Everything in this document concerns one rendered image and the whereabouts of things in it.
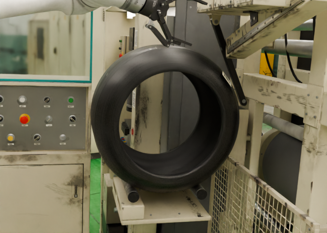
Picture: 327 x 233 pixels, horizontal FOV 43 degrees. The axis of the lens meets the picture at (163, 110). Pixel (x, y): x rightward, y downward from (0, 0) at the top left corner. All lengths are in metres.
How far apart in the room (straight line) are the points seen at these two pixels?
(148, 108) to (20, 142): 0.72
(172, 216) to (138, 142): 0.42
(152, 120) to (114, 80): 0.47
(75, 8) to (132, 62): 0.37
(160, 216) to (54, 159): 0.75
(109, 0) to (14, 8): 0.25
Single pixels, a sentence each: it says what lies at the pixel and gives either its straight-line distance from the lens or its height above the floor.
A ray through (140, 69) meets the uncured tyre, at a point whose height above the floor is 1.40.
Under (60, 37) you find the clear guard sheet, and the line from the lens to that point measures 2.16.
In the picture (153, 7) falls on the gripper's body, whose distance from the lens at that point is 1.23.
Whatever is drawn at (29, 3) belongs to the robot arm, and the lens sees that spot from 1.20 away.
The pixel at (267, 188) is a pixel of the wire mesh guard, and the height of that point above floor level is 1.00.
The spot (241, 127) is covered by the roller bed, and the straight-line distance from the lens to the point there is 2.02.
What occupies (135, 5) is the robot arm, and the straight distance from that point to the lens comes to 1.20.
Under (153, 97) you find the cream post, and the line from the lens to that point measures 1.94.
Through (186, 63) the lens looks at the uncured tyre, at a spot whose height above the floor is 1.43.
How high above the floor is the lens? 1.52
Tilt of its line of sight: 10 degrees down
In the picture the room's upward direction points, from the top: 3 degrees clockwise
